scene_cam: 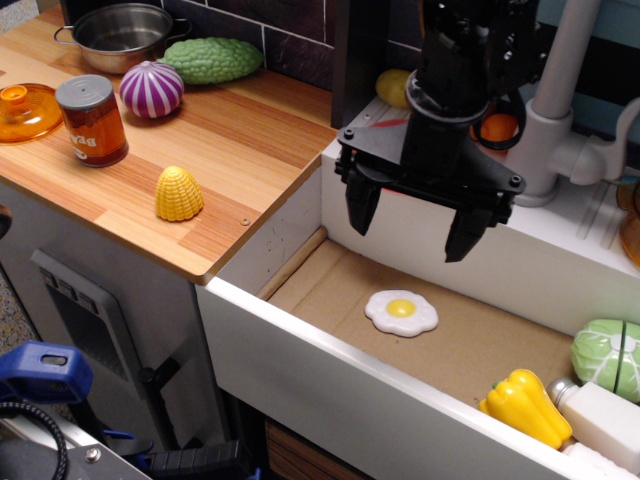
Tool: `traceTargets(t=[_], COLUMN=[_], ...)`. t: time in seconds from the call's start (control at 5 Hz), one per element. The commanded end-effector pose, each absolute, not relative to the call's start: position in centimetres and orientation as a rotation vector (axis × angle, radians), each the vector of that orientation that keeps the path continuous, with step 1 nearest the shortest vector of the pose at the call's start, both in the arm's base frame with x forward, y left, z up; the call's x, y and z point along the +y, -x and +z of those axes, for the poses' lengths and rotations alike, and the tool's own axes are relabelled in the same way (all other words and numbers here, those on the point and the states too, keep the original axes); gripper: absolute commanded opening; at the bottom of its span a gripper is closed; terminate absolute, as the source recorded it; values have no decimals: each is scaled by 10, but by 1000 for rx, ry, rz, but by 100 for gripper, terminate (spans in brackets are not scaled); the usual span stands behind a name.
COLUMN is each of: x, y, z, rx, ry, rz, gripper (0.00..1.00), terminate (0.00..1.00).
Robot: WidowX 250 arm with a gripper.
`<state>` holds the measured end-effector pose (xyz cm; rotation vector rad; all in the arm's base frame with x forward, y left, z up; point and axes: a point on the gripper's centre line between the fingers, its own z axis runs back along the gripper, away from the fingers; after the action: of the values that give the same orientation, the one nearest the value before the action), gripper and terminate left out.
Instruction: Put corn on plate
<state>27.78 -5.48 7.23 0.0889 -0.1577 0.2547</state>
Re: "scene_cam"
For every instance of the grey toy faucet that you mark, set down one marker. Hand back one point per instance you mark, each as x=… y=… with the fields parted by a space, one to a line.
x=548 y=148

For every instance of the orange transparent pot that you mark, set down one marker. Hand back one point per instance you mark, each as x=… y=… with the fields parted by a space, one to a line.
x=627 y=197

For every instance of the red plastic plate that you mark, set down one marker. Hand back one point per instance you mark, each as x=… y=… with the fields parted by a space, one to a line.
x=388 y=142

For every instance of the orange toy fruit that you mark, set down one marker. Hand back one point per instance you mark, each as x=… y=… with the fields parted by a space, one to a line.
x=498 y=127

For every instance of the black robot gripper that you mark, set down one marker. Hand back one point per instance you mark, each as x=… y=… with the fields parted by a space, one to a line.
x=444 y=155

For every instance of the white toy sink basin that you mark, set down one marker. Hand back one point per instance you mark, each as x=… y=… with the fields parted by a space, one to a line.
x=288 y=335

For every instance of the toy fried egg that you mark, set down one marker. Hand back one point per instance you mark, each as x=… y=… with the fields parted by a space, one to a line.
x=401 y=313

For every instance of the orange transparent pot lid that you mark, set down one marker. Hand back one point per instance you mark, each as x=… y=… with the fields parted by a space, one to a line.
x=29 y=112

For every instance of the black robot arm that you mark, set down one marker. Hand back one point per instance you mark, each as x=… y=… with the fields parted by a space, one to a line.
x=473 y=54

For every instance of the steel cooking pot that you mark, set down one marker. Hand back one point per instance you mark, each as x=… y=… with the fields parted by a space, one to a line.
x=115 y=38

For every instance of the orange toy beans can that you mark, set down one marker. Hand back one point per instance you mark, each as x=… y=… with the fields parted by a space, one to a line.
x=92 y=119

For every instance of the blue clamp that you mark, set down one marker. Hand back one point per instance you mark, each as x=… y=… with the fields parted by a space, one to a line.
x=45 y=373

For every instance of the green toy bitter gourd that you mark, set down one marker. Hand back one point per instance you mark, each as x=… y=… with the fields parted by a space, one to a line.
x=212 y=60

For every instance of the purple striped toy onion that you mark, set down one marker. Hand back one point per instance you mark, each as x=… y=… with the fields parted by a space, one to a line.
x=151 y=90

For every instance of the grey toy oven door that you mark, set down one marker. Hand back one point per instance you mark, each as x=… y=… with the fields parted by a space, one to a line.
x=94 y=323

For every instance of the yellow toy potato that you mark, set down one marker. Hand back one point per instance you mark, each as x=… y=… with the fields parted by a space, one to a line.
x=390 y=87

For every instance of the yellow toy bell pepper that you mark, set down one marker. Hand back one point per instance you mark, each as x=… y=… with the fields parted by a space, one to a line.
x=521 y=402

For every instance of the yellow toy corn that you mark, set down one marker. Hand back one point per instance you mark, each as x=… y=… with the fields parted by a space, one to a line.
x=178 y=197

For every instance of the green toy cabbage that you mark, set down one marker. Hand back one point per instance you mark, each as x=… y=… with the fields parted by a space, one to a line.
x=606 y=352

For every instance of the white toy bottle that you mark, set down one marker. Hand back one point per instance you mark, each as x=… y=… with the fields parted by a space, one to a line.
x=600 y=420

